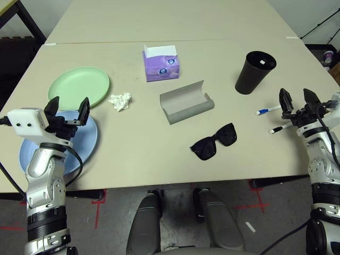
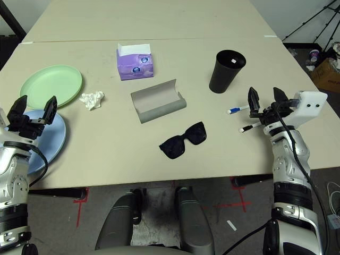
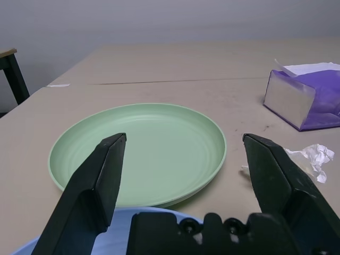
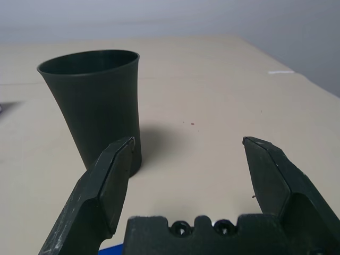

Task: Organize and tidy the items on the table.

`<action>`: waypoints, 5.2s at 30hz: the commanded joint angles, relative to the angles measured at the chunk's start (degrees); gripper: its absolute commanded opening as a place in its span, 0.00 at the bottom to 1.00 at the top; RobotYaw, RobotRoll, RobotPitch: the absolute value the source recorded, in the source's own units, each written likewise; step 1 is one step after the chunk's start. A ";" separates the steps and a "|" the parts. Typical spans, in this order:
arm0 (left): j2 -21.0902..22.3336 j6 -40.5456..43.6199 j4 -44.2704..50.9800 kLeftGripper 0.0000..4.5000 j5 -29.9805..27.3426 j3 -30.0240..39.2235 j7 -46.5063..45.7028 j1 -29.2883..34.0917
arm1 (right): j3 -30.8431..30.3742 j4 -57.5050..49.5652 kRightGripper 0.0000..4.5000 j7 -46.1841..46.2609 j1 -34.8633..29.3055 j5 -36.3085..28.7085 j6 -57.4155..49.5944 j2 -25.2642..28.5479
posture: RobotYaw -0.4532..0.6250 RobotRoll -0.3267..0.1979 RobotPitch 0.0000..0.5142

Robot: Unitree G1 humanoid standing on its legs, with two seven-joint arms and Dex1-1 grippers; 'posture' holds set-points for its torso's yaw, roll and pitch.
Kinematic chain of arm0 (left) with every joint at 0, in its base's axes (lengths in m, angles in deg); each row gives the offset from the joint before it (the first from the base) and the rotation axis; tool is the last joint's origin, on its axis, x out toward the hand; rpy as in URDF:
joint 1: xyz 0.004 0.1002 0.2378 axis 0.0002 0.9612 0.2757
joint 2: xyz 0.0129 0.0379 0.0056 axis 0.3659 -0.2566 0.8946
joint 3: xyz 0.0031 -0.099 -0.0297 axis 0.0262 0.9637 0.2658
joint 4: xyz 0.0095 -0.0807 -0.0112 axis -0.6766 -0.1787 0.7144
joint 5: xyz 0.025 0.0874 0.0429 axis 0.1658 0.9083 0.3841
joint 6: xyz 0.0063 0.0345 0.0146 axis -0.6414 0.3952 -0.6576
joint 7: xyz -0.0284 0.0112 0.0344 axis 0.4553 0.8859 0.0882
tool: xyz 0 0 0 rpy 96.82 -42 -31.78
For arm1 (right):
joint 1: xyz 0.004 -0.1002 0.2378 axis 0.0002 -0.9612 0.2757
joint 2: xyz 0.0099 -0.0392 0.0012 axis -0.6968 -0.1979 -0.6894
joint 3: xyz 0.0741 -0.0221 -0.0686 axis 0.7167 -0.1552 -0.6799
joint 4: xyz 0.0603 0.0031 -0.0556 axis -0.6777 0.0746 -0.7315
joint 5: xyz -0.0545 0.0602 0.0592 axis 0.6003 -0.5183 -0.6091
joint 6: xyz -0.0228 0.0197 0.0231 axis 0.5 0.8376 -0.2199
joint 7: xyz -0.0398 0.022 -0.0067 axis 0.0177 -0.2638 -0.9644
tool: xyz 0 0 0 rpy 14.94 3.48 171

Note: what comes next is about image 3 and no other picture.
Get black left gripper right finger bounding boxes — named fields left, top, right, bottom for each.
left=242, top=133, right=340, bottom=255

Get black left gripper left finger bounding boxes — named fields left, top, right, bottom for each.
left=31, top=132, right=128, bottom=255

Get white tissue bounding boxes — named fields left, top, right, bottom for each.
left=240, top=143, right=335, bottom=184

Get blue plastic plate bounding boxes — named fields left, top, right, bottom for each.
left=10, top=208, right=205, bottom=255

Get purple tissue pack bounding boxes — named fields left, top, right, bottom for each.
left=262, top=59, right=340, bottom=133

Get green plastic plate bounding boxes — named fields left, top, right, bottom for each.
left=48, top=103, right=228, bottom=208

